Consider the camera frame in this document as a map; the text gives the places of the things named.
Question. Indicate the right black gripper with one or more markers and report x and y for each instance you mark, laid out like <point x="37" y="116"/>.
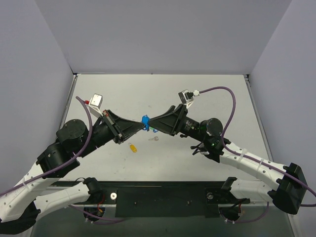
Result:
<point x="180" y="120"/>

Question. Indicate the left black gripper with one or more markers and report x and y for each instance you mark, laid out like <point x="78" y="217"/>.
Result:
<point x="112" y="127"/>

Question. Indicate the solid blue key tag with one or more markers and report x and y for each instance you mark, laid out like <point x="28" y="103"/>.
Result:
<point x="145" y="120"/>

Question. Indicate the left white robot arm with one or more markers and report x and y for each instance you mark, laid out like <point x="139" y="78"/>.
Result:
<point x="23" y="206"/>

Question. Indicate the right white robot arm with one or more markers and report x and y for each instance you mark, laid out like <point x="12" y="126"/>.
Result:
<point x="284" y="185"/>

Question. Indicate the loose silver key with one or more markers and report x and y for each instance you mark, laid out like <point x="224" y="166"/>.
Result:
<point x="154" y="139"/>

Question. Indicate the yellow key tag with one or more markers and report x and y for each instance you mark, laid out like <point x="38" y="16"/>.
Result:
<point x="132" y="147"/>

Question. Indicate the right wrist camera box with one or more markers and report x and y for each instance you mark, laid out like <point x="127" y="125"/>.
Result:
<point x="186" y="96"/>

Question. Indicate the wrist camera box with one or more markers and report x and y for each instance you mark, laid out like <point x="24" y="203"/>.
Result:
<point x="186" y="96"/>
<point x="96" y="100"/>

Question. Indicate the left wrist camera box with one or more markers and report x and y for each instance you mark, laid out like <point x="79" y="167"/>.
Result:
<point x="96" y="100"/>

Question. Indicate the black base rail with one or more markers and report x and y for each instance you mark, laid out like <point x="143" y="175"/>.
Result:
<point x="169" y="199"/>

